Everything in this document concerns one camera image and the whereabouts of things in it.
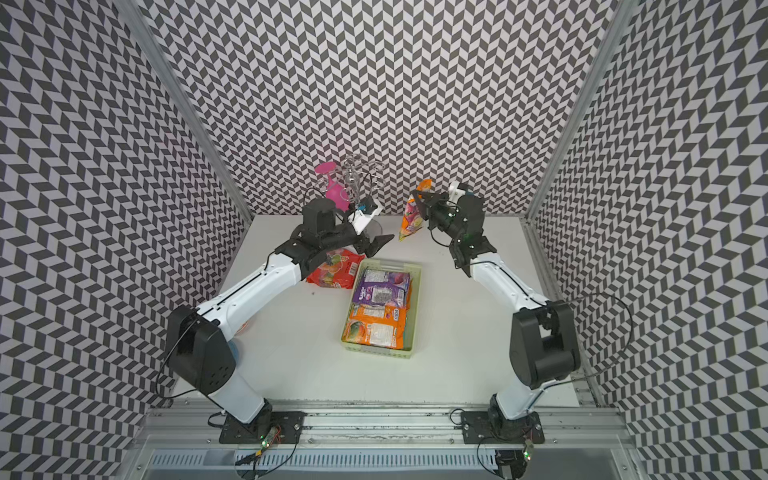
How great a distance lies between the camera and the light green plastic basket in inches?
32.5

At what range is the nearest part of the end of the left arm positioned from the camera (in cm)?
64

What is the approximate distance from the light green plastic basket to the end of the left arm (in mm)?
209
